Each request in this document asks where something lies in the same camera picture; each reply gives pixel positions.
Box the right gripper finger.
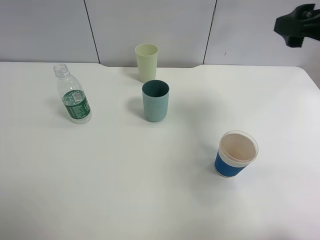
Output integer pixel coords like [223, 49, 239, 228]
[274, 3, 320, 48]

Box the teal plastic cup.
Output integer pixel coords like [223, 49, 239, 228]
[142, 79, 170, 123]

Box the clear bottle green label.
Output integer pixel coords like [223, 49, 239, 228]
[53, 63, 92, 124]

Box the blue sleeve paper cup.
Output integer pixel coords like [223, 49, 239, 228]
[214, 130, 259, 178]

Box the pale yellow plastic cup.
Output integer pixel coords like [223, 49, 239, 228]
[135, 43, 159, 83]

